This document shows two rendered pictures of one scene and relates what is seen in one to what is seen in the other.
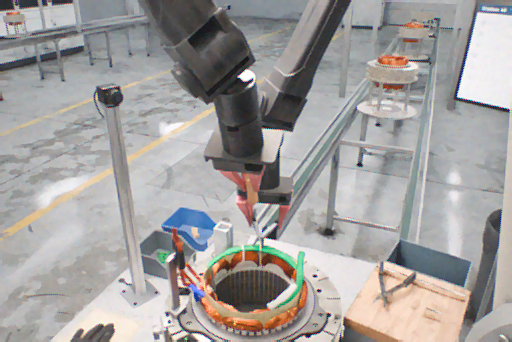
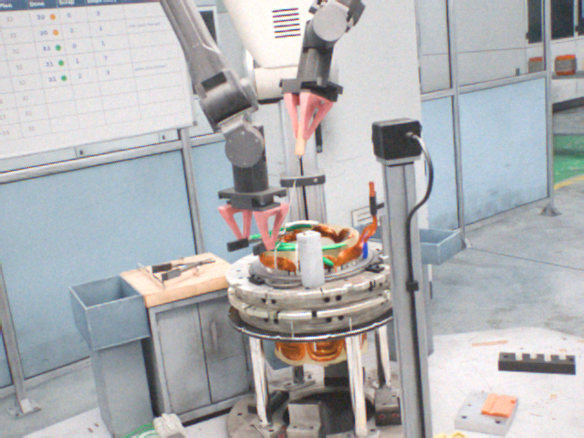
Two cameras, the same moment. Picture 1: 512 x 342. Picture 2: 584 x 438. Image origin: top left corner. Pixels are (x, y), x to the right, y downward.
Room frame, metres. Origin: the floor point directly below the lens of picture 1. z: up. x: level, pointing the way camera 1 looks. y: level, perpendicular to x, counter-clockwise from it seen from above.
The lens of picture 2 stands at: (1.72, 0.66, 1.50)
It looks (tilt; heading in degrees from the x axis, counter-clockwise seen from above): 14 degrees down; 212
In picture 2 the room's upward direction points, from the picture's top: 6 degrees counter-clockwise
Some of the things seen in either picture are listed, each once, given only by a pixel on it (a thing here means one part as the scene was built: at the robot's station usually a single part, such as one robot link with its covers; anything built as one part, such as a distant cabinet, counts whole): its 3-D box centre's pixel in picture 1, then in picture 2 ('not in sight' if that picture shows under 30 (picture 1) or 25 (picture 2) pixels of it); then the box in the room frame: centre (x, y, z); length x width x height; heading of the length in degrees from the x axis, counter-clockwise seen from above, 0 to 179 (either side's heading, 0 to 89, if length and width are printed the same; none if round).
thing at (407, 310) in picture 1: (409, 308); (181, 277); (0.61, -0.29, 1.05); 0.20 x 0.19 x 0.02; 147
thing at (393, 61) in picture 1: (391, 71); not in sight; (2.71, -0.87, 1.05); 0.22 x 0.22 x 0.20
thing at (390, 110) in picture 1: (389, 87); not in sight; (2.71, -0.87, 0.94); 0.39 x 0.39 x 0.30
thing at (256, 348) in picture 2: not in sight; (260, 377); (0.70, -0.07, 0.91); 0.02 x 0.02 x 0.21
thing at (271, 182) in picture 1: (265, 174); (250, 178); (0.72, -0.02, 1.28); 0.10 x 0.07 x 0.07; 79
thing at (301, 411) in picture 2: not in sight; (304, 419); (0.71, 0.02, 0.85); 0.06 x 0.04 x 0.05; 104
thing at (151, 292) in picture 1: (140, 292); not in sight; (0.96, 0.34, 0.78); 0.09 x 0.09 x 0.01; 43
